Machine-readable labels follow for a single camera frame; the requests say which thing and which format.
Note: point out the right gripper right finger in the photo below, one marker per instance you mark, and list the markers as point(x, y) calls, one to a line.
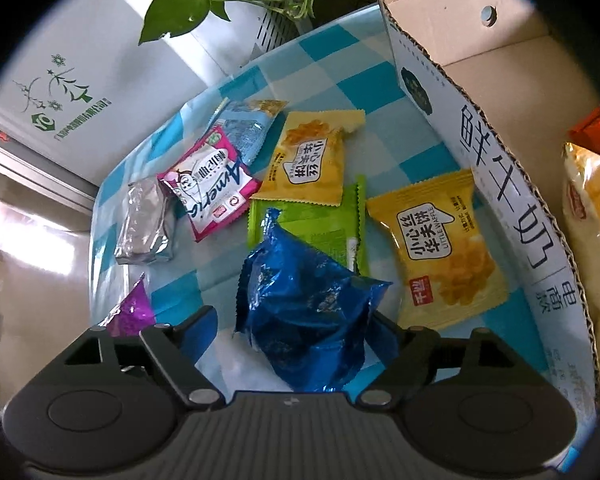
point(406, 356)

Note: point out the yellow waffle packet upside-down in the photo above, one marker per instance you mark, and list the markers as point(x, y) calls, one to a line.
point(307, 165)

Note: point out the yellow little waffle packet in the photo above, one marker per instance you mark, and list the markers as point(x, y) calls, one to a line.
point(448, 272)

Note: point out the purple foil snack packet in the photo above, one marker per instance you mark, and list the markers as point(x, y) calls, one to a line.
point(132, 314)

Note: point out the blue foil snack packet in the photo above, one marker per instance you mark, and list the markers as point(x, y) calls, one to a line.
point(307, 313)

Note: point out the white appliance with green logo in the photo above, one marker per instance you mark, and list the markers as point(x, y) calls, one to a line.
point(83, 90)

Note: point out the cardboard milk box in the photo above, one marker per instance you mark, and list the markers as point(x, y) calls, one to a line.
point(500, 88)

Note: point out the yellow chips bag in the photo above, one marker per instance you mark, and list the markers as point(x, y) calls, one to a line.
point(581, 206)

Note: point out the green pothos plant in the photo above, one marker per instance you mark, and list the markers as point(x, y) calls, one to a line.
point(176, 18)

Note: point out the pink white snack packet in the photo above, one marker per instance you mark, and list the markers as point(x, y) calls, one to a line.
point(212, 183)

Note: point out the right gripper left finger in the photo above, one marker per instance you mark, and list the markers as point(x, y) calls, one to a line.
point(175, 350)

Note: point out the silver foil snack packet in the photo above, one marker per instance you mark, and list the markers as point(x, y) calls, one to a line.
point(148, 224)

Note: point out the green snack packet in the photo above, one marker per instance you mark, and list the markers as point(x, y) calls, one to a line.
point(338, 231)

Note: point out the light blue snack packet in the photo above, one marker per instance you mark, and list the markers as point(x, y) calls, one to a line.
point(246, 124)

